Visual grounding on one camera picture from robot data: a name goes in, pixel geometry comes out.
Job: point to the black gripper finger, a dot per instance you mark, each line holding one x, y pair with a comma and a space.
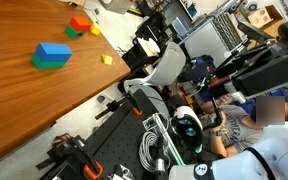
259, 50
247, 65

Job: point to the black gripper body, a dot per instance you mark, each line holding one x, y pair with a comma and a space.
270, 76

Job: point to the small yellow cube block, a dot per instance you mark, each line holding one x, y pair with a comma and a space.
107, 59
95, 29

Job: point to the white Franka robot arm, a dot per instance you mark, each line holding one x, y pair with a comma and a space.
277, 153

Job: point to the red rectangular block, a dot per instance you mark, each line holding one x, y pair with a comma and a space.
80, 23

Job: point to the small green block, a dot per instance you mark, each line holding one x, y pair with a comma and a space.
70, 33

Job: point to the large blue block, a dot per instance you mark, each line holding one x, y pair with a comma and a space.
54, 51

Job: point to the large green block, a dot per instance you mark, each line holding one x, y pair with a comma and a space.
47, 64

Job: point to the white handheld controller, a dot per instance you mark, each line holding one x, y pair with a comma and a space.
239, 97

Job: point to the open cardboard box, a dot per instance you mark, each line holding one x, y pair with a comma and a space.
260, 16

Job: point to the dark blue bag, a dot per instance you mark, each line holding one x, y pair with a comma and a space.
200, 68

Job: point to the grey flat panel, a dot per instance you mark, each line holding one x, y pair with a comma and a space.
204, 43

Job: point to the seated person in grey shirt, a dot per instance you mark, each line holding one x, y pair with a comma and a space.
237, 130

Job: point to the white black VR headset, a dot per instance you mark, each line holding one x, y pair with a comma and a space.
187, 128

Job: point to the white crumpled paper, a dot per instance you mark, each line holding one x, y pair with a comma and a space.
149, 46

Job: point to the white square tag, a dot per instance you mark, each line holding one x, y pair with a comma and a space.
149, 123

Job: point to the black clamp with orange tip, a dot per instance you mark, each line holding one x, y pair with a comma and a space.
130, 103

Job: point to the black silver cylinder connector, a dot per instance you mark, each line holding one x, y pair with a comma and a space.
160, 160

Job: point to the black perforated breadboard table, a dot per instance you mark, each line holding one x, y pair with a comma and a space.
120, 143

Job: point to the small grey floor caster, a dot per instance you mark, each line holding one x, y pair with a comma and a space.
100, 98

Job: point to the black bar camera on stand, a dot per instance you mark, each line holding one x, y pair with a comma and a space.
254, 31

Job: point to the black cart frame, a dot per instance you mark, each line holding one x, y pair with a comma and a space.
144, 30

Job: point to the metal rail with green stripe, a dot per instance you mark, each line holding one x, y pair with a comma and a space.
167, 140

